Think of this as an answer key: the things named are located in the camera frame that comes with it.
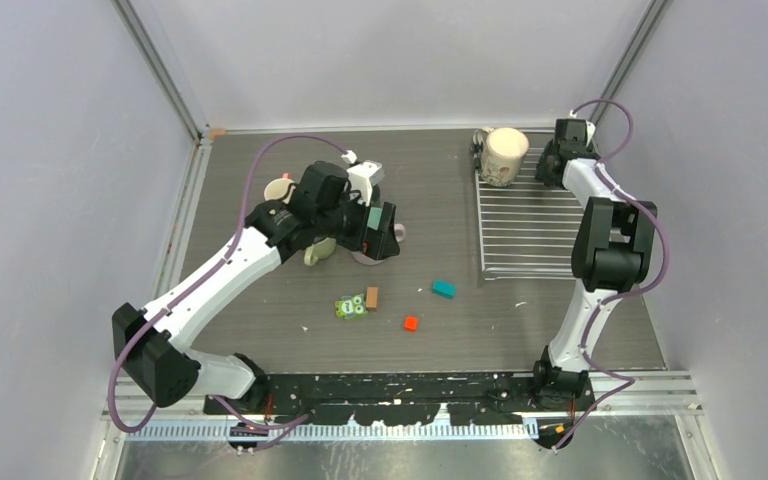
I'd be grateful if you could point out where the green owl toy block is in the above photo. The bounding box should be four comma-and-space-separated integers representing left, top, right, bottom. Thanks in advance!
335, 294, 368, 320

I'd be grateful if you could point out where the pale green small mug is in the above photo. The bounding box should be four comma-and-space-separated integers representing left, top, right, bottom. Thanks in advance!
367, 207, 383, 230

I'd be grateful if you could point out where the black base bar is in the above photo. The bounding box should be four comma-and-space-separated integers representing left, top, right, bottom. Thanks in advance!
204, 372, 595, 426

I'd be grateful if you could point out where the white wire dish rack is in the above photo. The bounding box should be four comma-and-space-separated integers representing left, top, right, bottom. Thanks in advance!
471, 128, 583, 281

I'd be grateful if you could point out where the teal block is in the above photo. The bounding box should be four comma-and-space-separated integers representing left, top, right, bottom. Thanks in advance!
432, 280, 457, 299

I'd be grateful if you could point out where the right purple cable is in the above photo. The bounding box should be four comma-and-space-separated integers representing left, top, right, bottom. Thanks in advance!
552, 99, 671, 452

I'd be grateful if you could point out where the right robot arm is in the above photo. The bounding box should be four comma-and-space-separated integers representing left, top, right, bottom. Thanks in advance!
530, 118, 655, 411

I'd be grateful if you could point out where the red cube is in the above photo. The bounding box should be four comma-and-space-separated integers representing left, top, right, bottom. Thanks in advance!
403, 316, 419, 332

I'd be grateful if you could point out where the tan wooden block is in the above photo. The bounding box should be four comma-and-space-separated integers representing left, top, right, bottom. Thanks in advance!
365, 286, 379, 312

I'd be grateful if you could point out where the light green cream mug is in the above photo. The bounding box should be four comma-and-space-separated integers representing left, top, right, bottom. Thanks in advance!
303, 238, 337, 267

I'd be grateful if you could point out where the purple cable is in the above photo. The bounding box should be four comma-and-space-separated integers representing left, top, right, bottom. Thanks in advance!
106, 135, 355, 453
552, 99, 671, 452

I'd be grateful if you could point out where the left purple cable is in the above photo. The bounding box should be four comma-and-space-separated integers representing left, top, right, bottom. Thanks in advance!
106, 135, 355, 453

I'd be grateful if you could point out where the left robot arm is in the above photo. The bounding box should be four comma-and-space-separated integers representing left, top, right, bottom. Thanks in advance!
112, 161, 400, 414

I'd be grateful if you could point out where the lilac pink mug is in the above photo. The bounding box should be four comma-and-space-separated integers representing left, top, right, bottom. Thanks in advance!
351, 223, 407, 266

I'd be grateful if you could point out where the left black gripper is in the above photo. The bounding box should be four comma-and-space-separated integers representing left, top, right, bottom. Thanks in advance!
316, 188, 399, 260

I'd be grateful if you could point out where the cream floral mug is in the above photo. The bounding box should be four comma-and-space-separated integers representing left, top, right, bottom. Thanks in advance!
476, 127, 530, 188

